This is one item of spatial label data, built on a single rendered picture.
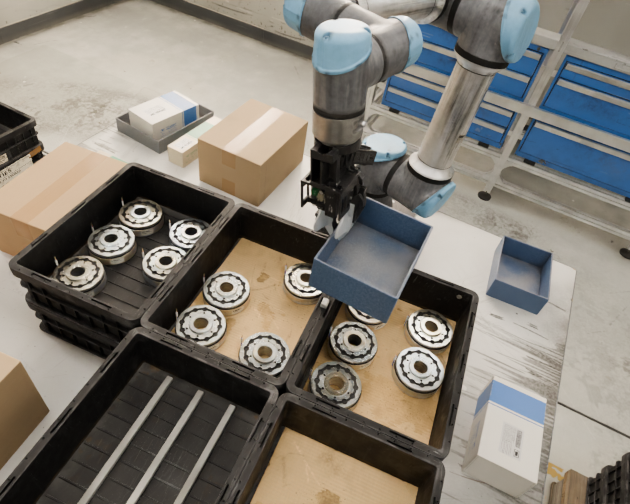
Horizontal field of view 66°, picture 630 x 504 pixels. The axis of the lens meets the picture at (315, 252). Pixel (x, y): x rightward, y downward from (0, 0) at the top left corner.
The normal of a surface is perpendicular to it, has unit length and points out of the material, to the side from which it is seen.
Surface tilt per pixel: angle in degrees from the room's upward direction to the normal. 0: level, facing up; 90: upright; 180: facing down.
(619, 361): 0
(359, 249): 1
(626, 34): 90
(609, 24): 90
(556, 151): 90
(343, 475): 0
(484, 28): 85
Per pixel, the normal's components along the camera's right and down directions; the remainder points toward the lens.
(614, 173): -0.45, 0.61
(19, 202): 0.14, -0.68
